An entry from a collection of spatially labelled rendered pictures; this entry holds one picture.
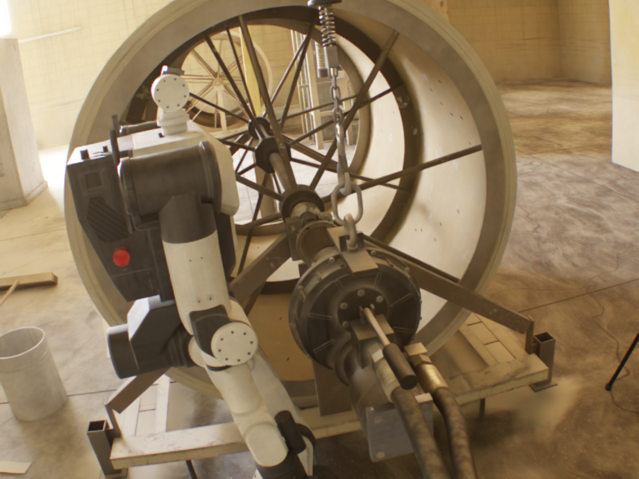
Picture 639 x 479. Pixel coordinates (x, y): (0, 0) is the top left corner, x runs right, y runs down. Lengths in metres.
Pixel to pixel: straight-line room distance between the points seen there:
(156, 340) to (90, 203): 0.32
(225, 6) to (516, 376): 1.72
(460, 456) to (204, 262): 0.51
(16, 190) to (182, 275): 6.69
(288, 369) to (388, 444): 1.48
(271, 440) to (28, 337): 2.09
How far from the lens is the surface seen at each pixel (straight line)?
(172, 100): 1.04
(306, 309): 1.18
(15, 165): 7.46
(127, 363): 1.19
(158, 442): 2.19
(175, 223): 0.87
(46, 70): 12.67
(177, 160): 0.86
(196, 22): 1.88
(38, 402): 2.85
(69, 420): 2.82
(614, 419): 2.43
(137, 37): 1.90
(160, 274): 1.06
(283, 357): 2.59
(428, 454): 0.89
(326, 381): 2.05
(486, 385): 2.24
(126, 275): 1.06
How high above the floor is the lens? 1.52
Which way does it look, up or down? 19 degrees down
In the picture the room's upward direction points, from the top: 7 degrees counter-clockwise
